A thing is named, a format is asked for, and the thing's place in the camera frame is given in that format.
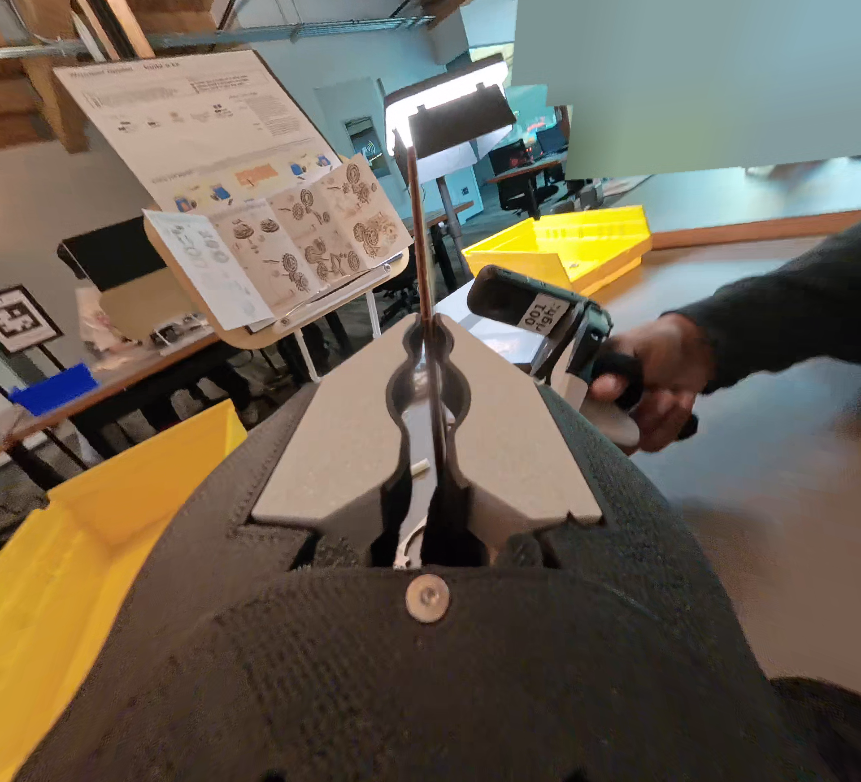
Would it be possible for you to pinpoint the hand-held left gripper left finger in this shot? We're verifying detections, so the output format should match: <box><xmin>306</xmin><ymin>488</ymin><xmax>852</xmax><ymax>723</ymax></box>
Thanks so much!
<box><xmin>251</xmin><ymin>313</ymin><xmax>428</xmax><ymax>565</ymax></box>

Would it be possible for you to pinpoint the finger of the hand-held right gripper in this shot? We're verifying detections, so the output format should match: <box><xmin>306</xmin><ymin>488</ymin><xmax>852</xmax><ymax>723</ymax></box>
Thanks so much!
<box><xmin>530</xmin><ymin>314</ymin><xmax>577</xmax><ymax>386</ymax></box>

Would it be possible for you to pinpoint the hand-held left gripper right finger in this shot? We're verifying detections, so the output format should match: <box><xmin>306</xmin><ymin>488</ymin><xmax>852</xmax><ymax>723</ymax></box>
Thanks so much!
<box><xmin>434</xmin><ymin>313</ymin><xmax>603</xmax><ymax>565</ymax></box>

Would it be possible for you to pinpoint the wooden puzzle sheet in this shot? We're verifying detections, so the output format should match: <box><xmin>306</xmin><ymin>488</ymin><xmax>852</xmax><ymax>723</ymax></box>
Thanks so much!
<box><xmin>405</xmin><ymin>146</ymin><xmax>448</xmax><ymax>494</ymax></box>

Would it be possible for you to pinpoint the small instruction sheet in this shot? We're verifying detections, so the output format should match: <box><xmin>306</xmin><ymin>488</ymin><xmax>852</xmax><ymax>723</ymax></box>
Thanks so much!
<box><xmin>143</xmin><ymin>209</ymin><xmax>275</xmax><ymax>332</ymax></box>

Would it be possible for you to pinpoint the person's left forearm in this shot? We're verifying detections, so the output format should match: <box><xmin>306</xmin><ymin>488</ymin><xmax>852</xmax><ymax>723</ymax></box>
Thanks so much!
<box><xmin>772</xmin><ymin>678</ymin><xmax>861</xmax><ymax>782</ymax></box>

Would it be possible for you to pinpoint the person's right hand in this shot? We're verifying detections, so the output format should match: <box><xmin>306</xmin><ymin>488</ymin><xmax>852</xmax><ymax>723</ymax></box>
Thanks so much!
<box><xmin>588</xmin><ymin>314</ymin><xmax>714</xmax><ymax>453</ymax></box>

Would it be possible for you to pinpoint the yellow plastic bin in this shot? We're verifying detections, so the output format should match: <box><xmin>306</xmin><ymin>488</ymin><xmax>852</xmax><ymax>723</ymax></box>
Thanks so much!
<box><xmin>463</xmin><ymin>205</ymin><xmax>653</xmax><ymax>297</ymax></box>
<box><xmin>0</xmin><ymin>399</ymin><xmax>248</xmax><ymax>782</ymax></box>

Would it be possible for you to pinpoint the wooden side table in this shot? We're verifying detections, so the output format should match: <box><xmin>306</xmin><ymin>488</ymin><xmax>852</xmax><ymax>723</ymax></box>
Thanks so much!
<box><xmin>0</xmin><ymin>325</ymin><xmax>233</xmax><ymax>453</ymax></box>

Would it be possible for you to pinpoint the white softbox light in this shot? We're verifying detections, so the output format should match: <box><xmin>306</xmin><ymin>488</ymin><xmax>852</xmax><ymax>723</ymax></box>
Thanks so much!
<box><xmin>383</xmin><ymin>52</ymin><xmax>519</xmax><ymax>184</ymax></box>

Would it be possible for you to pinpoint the small blue bin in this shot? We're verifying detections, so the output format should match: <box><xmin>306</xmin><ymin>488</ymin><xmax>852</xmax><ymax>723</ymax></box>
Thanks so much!
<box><xmin>10</xmin><ymin>361</ymin><xmax>98</xmax><ymax>416</ymax></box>

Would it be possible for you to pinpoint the black flat panel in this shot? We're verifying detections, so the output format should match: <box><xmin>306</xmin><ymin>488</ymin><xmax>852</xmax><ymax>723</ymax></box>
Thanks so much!
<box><xmin>59</xmin><ymin>217</ymin><xmax>168</xmax><ymax>293</ymax></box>

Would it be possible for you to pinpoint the black framed marker board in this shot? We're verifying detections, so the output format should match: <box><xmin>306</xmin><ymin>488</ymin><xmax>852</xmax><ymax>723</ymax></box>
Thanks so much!
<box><xmin>0</xmin><ymin>284</ymin><xmax>63</xmax><ymax>354</ymax></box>

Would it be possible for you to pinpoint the large folded instruction sheet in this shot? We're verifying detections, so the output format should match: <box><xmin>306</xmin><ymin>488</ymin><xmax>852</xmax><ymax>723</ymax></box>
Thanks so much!
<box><xmin>54</xmin><ymin>49</ymin><xmax>413</xmax><ymax>326</ymax></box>

